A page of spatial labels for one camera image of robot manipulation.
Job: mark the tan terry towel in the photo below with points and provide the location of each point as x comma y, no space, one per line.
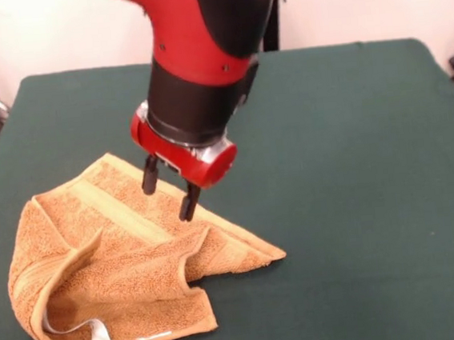
120,268

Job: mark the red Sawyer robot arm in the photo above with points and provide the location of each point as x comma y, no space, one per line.
182,41

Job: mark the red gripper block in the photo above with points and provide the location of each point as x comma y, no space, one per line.
203,172

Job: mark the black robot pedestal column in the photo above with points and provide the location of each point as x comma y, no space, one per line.
276,32

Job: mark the dark green table cloth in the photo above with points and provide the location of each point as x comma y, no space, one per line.
375,204

